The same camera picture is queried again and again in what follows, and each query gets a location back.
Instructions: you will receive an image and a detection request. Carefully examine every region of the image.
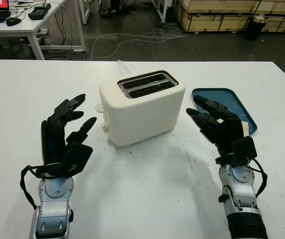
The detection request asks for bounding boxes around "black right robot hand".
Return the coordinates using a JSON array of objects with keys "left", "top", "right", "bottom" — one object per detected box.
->
[{"left": 186, "top": 96, "right": 245, "bottom": 160}]

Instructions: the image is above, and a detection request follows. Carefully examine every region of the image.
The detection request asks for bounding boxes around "black computer mouse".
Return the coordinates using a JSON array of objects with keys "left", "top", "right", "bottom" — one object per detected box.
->
[{"left": 5, "top": 17, "right": 21, "bottom": 26}]

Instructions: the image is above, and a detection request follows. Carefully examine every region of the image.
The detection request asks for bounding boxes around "white two-slot toaster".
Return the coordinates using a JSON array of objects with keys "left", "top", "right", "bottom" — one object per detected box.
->
[{"left": 99, "top": 70, "right": 186, "bottom": 147}]

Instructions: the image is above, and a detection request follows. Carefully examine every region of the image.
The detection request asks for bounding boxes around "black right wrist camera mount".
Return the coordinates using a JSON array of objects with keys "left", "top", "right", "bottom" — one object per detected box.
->
[{"left": 215, "top": 135, "right": 258, "bottom": 166}]

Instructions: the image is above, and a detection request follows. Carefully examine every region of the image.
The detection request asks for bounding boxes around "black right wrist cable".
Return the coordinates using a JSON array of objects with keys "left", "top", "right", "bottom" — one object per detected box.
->
[{"left": 247, "top": 158, "right": 268, "bottom": 200}]

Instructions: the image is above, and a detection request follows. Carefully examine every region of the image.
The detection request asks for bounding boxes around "blue rectangular tray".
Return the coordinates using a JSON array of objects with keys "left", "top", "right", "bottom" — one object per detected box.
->
[{"left": 191, "top": 87, "right": 258, "bottom": 137}]

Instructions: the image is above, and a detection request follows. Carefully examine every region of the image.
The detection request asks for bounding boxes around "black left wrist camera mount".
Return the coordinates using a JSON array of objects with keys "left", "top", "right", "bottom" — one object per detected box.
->
[{"left": 35, "top": 141, "right": 94, "bottom": 178}]

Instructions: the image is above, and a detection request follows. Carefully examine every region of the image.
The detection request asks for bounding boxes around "slice of bread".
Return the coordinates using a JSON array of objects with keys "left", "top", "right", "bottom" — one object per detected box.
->
[{"left": 216, "top": 118, "right": 249, "bottom": 137}]

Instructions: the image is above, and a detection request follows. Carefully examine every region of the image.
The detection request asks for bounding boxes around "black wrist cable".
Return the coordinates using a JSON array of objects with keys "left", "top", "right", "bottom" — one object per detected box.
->
[
  {"left": 20, "top": 165, "right": 46, "bottom": 210},
  {"left": 247, "top": 158, "right": 268, "bottom": 200}
]

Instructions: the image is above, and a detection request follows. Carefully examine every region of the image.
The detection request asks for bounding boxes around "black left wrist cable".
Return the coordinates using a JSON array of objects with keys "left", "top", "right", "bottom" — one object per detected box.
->
[{"left": 20, "top": 165, "right": 46, "bottom": 210}]

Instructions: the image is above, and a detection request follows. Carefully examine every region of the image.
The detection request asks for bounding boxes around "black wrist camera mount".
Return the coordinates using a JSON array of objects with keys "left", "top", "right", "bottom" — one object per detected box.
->
[
  {"left": 215, "top": 135, "right": 258, "bottom": 166},
  {"left": 35, "top": 141, "right": 94, "bottom": 178}
]

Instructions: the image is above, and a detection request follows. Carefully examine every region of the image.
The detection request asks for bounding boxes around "black handheld controller device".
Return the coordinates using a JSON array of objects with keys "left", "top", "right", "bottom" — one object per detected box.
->
[{"left": 27, "top": 3, "right": 52, "bottom": 20}]

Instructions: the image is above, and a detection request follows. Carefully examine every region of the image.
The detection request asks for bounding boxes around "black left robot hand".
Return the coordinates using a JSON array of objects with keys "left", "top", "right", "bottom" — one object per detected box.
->
[{"left": 40, "top": 93, "right": 98, "bottom": 165}]

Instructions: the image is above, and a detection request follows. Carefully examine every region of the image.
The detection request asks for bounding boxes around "black trash bin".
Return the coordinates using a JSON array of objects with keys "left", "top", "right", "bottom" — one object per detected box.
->
[{"left": 244, "top": 14, "right": 268, "bottom": 41}]

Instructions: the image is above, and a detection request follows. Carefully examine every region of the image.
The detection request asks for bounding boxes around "white office desk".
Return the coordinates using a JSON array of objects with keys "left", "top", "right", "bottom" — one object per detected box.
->
[{"left": 0, "top": 0, "right": 87, "bottom": 60}]

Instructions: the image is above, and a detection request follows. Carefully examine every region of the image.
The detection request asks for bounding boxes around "white cable on floor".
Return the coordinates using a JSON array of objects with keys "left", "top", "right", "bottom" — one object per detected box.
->
[{"left": 84, "top": 28, "right": 190, "bottom": 62}]

